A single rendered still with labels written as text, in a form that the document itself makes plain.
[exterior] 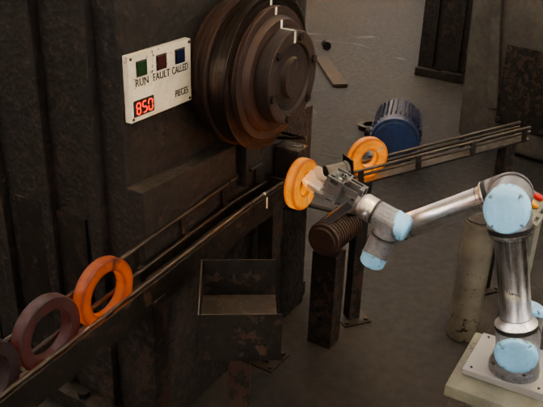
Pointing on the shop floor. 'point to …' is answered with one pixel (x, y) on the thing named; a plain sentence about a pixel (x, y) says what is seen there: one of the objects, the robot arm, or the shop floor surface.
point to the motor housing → (328, 277)
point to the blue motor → (397, 126)
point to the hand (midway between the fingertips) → (301, 178)
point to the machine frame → (115, 181)
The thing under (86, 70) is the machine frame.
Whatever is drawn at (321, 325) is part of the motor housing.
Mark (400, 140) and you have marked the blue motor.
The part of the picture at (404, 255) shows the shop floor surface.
